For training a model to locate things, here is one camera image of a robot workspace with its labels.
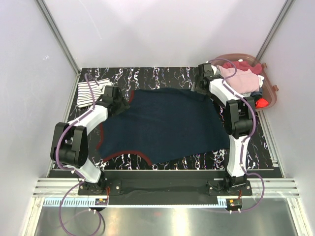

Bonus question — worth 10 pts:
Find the grey garment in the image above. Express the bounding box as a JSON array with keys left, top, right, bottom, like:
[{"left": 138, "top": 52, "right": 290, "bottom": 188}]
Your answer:
[{"left": 242, "top": 88, "right": 263, "bottom": 99}]

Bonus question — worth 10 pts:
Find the orange red garment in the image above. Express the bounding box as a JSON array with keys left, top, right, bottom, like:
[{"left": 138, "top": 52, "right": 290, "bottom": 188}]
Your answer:
[{"left": 255, "top": 98, "right": 269, "bottom": 109}]

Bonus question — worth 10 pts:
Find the navy tank top red trim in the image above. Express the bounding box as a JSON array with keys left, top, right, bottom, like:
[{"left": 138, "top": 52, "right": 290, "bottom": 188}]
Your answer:
[{"left": 97, "top": 88, "right": 230, "bottom": 165}]

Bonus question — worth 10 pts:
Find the right aluminium corner post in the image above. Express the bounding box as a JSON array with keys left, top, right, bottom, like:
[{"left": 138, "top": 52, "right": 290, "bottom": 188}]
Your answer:
[{"left": 256, "top": 0, "right": 295, "bottom": 60}]

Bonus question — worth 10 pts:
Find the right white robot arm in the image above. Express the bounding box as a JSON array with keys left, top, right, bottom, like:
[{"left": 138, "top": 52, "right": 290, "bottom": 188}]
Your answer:
[{"left": 191, "top": 61, "right": 256, "bottom": 177}]

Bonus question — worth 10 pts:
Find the aluminium corner post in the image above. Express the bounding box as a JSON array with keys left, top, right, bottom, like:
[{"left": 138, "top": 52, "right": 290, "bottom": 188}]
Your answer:
[
  {"left": 35, "top": 0, "right": 81, "bottom": 75},
  {"left": 256, "top": 0, "right": 295, "bottom": 60}
]

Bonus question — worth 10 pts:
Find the light pink garment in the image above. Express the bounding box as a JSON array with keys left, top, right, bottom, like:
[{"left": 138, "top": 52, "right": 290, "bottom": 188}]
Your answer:
[{"left": 217, "top": 65, "right": 264, "bottom": 94}]

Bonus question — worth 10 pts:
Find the small circuit board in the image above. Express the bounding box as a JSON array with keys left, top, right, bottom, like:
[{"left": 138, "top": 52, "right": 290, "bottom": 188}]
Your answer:
[
  {"left": 227, "top": 199, "right": 243, "bottom": 207},
  {"left": 95, "top": 198, "right": 108, "bottom": 206}
]

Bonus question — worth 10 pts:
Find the brown translucent plastic basket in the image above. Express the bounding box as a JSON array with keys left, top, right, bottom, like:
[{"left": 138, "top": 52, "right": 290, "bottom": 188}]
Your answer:
[{"left": 212, "top": 53, "right": 279, "bottom": 111}]

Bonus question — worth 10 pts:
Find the aluminium frame rail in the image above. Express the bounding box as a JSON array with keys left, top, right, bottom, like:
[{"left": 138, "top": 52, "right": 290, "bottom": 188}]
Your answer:
[{"left": 33, "top": 178, "right": 299, "bottom": 198}]

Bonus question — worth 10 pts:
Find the left aluminium corner post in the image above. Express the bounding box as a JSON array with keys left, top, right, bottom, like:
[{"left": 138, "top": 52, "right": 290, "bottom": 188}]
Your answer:
[{"left": 35, "top": 0, "right": 81, "bottom": 75}]

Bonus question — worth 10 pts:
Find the right small circuit board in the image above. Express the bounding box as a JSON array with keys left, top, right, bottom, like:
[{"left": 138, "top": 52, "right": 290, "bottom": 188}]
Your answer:
[{"left": 227, "top": 199, "right": 243, "bottom": 207}]

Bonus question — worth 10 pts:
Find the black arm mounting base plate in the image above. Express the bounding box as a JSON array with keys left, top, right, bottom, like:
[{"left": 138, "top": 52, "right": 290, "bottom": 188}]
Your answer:
[{"left": 48, "top": 169, "right": 253, "bottom": 206}]

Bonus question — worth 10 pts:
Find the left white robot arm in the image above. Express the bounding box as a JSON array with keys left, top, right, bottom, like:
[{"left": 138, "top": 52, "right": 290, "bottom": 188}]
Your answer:
[{"left": 50, "top": 86, "right": 129, "bottom": 195}]

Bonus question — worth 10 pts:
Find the black white striped tank top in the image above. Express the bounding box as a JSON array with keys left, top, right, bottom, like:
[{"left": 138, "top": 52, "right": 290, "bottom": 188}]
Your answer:
[{"left": 76, "top": 78, "right": 114, "bottom": 108}]

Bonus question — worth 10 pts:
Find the left small circuit board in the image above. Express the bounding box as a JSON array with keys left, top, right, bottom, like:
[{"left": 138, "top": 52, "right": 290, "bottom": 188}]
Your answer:
[{"left": 95, "top": 198, "right": 108, "bottom": 206}]

